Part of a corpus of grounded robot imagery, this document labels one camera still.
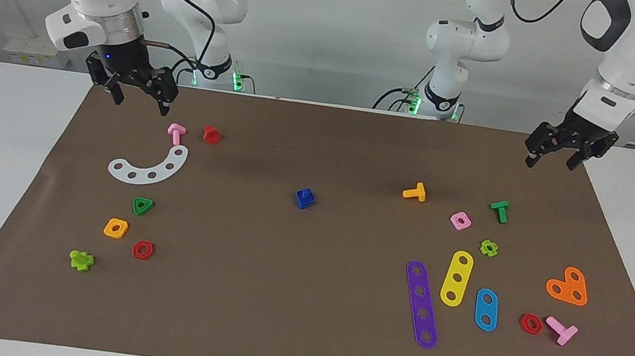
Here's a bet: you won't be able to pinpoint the blue square nut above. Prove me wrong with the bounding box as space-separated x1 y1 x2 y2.
294 190 318 212

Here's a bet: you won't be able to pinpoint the small pink plastic screw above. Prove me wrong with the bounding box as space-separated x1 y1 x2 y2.
165 122 188 148

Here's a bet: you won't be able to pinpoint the red plastic screw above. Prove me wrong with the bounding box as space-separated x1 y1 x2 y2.
201 124 224 146

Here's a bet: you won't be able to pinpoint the dark green plastic screw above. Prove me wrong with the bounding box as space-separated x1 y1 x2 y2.
488 199 511 225

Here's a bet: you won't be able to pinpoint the white curved five-hole plate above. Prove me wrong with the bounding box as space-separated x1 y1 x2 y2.
106 135 190 191

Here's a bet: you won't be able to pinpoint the pink square nut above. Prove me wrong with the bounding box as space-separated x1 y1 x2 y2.
448 210 473 233

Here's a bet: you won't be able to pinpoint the green triangle nut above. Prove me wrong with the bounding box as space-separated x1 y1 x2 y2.
130 196 156 218

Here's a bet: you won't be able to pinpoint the orange plastic screw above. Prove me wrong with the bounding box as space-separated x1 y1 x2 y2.
401 180 428 204

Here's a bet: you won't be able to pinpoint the orange square nut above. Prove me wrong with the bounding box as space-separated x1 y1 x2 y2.
102 216 130 240

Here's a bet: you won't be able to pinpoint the orange heart-shaped plate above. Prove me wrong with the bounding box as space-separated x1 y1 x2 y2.
543 263 592 307

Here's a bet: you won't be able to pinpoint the yellow three-hole plate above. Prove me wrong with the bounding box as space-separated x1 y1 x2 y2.
438 248 476 309

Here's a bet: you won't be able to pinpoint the red hexagon nut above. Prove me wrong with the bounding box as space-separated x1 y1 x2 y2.
517 312 545 337
131 239 156 262

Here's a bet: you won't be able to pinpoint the blue two-hole plate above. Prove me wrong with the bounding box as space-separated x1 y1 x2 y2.
471 287 502 333

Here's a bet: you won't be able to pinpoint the large pink plastic screw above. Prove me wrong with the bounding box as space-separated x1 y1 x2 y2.
542 315 580 348

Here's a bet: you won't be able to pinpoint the lime green cross screw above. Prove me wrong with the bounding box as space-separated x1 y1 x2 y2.
67 249 96 274

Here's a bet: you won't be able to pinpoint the purple four-hole plate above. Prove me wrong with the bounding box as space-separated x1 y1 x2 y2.
396 259 449 350

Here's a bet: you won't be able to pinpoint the brown table mat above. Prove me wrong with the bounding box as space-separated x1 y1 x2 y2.
0 58 635 356

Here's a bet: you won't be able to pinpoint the right base black cables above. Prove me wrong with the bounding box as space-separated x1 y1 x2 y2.
166 55 198 87

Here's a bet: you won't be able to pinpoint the base black cables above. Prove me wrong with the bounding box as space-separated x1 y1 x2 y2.
166 55 198 87
372 81 430 117

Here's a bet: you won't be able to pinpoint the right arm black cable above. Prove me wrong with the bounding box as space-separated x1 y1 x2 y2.
106 0 222 74

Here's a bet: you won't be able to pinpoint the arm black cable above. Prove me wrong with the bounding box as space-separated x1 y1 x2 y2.
106 0 222 74
491 0 635 113

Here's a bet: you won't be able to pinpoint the white box at wall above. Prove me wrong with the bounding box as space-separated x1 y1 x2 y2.
2 32 71 70

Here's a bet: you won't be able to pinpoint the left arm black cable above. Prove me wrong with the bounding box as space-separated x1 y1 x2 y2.
491 0 635 113

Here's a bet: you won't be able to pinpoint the left base black cables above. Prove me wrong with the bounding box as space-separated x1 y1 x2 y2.
372 81 430 117

